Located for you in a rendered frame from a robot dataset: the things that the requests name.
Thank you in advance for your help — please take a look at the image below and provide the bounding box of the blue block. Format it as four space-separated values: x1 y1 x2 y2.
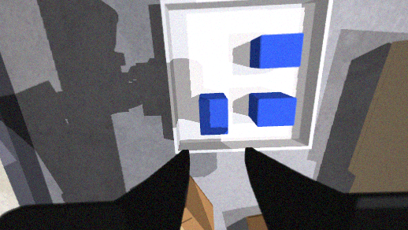
198 93 228 135
250 33 304 69
248 92 297 127

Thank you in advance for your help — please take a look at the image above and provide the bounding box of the white open-top tray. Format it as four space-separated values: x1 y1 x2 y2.
160 0 333 154

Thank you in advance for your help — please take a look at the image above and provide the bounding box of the brown cardboard box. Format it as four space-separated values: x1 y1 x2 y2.
180 175 214 230
246 214 268 230

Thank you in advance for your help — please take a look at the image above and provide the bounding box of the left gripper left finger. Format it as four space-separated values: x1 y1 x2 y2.
0 150 190 230

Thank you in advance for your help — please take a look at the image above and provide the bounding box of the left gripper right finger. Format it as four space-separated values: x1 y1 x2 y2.
244 147 408 230

